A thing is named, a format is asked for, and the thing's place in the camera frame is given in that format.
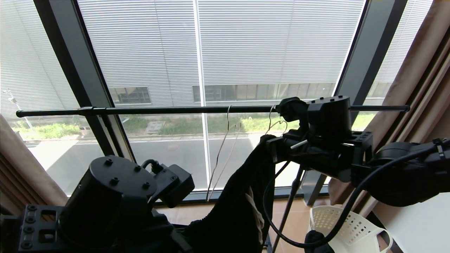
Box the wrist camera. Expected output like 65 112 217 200
276 97 310 123
141 159 195 208

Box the black clothes rack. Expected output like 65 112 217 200
16 105 411 253

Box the pink clothes hanger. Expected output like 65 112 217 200
264 104 289 137
206 105 244 202

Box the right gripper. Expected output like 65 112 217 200
266 130 354 181

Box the heap of clothes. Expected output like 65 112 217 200
304 230 335 253

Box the beige curtain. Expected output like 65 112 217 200
0 114 69 218
329 0 450 220

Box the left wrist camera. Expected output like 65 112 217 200
141 159 195 208

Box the black knitted garment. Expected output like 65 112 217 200
183 135 278 253

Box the black cable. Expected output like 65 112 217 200
262 141 450 249

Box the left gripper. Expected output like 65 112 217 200
116 209 193 253

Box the white laundry basket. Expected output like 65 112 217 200
309 206 393 253

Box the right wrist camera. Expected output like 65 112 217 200
276 97 310 123

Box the window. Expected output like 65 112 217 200
0 0 436 206

